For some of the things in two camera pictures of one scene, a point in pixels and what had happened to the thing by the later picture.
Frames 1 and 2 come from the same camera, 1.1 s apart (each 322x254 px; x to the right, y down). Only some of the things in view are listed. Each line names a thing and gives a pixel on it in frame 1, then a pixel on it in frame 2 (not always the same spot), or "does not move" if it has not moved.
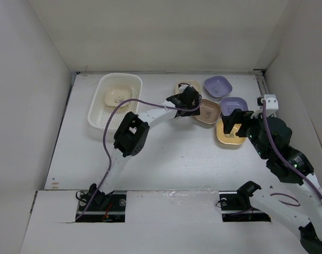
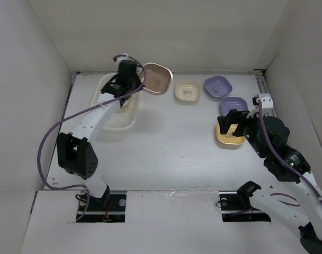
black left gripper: [191, 113] -> [139, 80]
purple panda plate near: [228, 104] does not move
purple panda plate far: [217, 86] does not move
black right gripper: [237, 116] does not move
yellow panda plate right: [230, 138] does not move
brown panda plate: [209, 111] -> [155, 78]
